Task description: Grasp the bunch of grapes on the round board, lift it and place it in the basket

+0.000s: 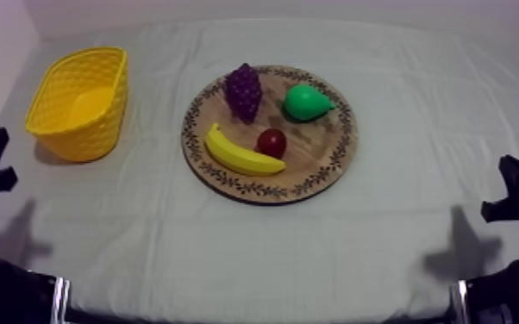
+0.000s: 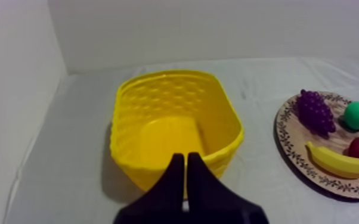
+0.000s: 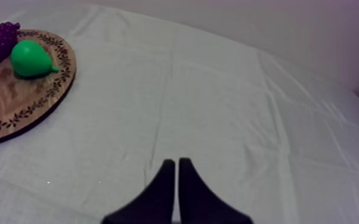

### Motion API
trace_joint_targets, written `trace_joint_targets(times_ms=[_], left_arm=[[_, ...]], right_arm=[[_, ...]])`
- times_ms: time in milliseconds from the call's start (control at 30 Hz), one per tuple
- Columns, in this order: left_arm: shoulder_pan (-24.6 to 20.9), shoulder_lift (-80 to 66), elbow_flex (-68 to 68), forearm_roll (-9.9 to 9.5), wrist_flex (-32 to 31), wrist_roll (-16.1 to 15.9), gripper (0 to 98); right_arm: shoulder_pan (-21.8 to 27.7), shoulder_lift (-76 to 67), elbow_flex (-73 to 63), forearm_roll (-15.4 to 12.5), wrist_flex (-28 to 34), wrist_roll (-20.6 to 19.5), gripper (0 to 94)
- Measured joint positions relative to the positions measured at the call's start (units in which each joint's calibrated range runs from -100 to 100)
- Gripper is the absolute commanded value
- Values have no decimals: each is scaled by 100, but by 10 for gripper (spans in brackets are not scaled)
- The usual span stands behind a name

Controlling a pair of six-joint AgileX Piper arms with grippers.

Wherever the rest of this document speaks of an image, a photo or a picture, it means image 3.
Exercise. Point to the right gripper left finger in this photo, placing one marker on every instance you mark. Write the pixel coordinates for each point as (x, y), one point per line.
(154, 203)

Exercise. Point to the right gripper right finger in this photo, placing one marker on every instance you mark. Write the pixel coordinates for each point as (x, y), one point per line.
(198, 203)

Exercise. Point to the round wooden board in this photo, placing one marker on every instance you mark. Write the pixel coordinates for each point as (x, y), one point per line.
(26, 94)

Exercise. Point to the green toy pear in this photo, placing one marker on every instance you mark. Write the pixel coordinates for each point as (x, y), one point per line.
(29, 59)

